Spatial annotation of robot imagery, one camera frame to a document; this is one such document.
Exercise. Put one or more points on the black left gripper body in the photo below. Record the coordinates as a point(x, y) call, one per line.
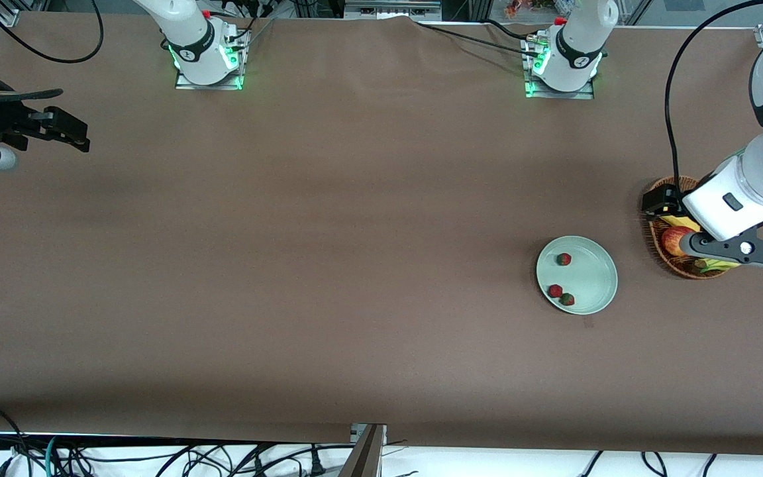
point(662, 199)

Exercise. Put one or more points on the red strawberry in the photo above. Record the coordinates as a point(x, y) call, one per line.
point(556, 290)
point(564, 259)
point(567, 299)

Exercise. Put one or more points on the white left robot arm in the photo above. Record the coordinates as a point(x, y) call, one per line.
point(752, 179)

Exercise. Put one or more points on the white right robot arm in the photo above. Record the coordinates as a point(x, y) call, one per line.
point(189, 33)

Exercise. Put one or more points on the pale green round plate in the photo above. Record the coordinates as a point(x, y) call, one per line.
point(590, 275)

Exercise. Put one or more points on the yellow banana bunch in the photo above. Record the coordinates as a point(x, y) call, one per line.
point(676, 220)

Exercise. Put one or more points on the red yellow apple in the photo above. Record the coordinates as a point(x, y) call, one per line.
point(673, 242)

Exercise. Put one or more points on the brown wicker basket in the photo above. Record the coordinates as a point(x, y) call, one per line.
point(686, 269)

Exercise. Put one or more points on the brown table cover sheet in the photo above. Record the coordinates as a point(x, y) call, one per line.
point(355, 344)

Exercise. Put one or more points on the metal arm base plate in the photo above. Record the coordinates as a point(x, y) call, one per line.
point(557, 93)
point(209, 85)

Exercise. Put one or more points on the grey metal rail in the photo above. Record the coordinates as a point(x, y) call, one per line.
point(388, 10)

